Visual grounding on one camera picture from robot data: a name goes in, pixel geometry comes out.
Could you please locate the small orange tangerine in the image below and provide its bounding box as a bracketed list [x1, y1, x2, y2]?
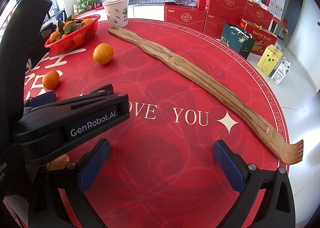
[42, 70, 60, 90]

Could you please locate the red gift box stacked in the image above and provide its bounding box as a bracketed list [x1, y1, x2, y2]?
[197, 0, 247, 21]

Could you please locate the white floral paper cup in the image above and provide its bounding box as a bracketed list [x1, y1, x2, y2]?
[103, 0, 128, 27]

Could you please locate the yellow-orange round orange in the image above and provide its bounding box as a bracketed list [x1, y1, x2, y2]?
[93, 43, 114, 65]

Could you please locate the red plastic fruit basket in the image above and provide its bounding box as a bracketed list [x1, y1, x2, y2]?
[44, 15, 100, 54]

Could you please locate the green potted plant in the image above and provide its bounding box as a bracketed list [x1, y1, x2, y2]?
[73, 0, 102, 15]

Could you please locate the red round table mat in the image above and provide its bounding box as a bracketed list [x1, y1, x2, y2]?
[24, 22, 281, 227]

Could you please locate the black portable radio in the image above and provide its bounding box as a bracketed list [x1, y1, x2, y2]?
[40, 22, 57, 42]

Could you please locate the red gift box front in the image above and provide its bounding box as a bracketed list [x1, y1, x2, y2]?
[164, 3, 206, 32]

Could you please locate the white small carton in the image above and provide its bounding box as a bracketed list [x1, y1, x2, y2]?
[271, 57, 291, 86]

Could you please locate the yellow carton box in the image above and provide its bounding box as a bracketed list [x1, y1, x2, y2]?
[257, 44, 283, 76]

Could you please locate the red sweet apple box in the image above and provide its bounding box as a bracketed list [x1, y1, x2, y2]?
[239, 19, 277, 56]

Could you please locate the dark green milk bag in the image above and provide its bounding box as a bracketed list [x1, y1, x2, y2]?
[220, 23, 255, 59]

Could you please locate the tan walnut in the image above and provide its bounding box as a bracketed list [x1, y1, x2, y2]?
[47, 154, 69, 171]

